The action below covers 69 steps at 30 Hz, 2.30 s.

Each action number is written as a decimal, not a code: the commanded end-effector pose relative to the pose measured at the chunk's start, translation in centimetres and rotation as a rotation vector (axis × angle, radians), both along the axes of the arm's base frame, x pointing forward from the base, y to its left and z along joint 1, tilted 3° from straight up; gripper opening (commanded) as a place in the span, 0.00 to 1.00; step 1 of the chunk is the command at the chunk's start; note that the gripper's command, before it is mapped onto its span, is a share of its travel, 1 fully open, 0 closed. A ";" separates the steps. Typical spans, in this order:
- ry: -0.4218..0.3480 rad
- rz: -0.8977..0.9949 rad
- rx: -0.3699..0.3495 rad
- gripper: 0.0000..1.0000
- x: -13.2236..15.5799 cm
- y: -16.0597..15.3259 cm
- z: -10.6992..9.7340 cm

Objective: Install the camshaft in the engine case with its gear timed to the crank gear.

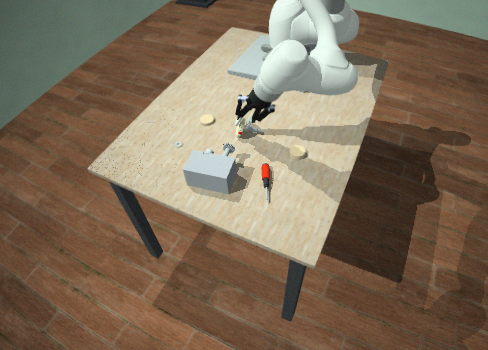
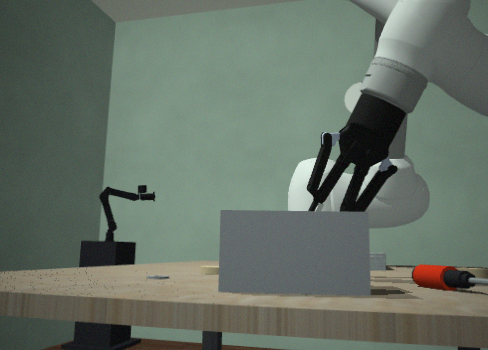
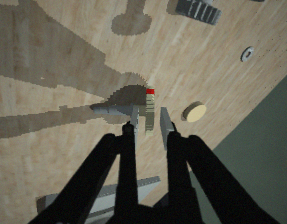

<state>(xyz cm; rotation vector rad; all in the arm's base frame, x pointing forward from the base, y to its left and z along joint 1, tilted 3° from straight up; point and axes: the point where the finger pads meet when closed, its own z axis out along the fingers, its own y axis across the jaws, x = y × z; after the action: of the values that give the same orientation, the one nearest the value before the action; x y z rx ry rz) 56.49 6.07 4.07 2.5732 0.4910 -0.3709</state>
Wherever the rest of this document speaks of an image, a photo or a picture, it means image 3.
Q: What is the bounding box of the beige round disc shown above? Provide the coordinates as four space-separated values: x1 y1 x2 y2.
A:
184 102 206 122

